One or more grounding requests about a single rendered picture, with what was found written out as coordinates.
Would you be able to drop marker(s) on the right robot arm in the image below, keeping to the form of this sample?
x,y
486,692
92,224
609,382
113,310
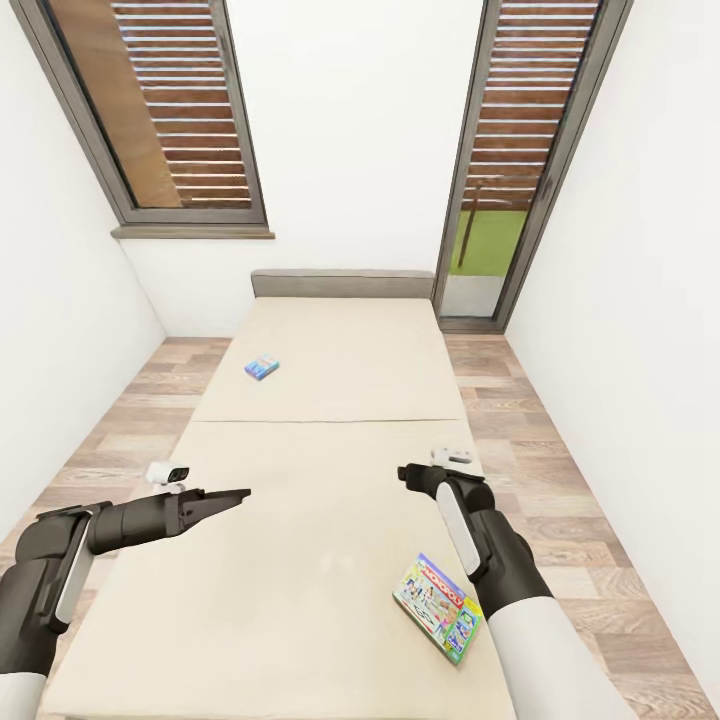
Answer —
x,y
549,672

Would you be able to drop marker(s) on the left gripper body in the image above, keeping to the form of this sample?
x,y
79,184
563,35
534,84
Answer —
x,y
153,518

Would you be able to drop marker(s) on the fixed window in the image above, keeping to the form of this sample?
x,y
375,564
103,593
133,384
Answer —
x,y
153,91

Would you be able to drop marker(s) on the board game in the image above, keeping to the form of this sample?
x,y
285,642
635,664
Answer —
x,y
262,366
439,606

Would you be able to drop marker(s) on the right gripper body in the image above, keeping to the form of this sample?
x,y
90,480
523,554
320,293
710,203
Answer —
x,y
419,477

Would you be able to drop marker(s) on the door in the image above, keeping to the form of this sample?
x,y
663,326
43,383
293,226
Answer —
x,y
537,69

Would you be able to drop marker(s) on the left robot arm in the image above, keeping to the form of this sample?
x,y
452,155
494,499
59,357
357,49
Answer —
x,y
39,594

